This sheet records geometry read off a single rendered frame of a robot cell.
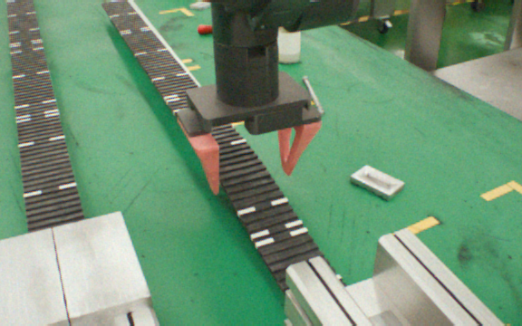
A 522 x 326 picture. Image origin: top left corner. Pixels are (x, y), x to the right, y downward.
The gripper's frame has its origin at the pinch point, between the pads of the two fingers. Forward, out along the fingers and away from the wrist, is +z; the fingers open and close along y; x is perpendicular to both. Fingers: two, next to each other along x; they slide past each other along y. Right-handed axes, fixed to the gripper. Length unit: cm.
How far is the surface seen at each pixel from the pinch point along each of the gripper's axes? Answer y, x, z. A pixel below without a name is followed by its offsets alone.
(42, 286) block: -19.9, -15.9, -7.3
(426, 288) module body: 2.8, -24.1, -5.6
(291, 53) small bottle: 18.3, 29.8, 1.4
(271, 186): 1.1, -2.7, -0.1
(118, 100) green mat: -9.0, 27.6, 2.6
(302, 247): 0.6, -10.6, 1.2
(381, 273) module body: 2.5, -19.6, -3.0
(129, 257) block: -14.3, -15.2, -7.2
